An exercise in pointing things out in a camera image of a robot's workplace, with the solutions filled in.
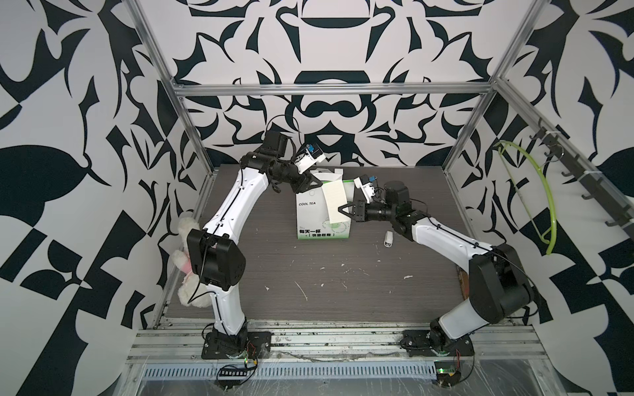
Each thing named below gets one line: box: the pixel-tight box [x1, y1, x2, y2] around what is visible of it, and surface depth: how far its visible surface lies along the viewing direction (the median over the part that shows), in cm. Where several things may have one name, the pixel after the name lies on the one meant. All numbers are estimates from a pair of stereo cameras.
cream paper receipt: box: [321, 179, 351, 225], surface depth 82 cm
